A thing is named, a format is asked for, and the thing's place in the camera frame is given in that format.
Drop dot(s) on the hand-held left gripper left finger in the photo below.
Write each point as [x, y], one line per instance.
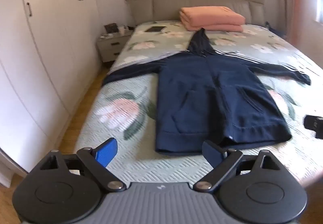
[107, 154]

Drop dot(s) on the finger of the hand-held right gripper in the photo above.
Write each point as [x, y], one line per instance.
[315, 123]

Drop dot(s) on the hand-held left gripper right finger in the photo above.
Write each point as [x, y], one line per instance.
[211, 157]

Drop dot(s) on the navy blue hooded jacket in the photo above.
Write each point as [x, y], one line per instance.
[201, 92]

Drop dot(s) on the green floral bedspread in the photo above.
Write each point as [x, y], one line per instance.
[131, 113]

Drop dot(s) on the grey nightstand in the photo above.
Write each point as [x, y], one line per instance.
[112, 46]

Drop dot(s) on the white wardrobe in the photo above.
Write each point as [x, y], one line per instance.
[37, 49]

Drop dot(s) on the dark tablet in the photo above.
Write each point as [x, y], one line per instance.
[155, 29]

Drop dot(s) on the folded pink blanket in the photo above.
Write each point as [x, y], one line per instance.
[212, 18]

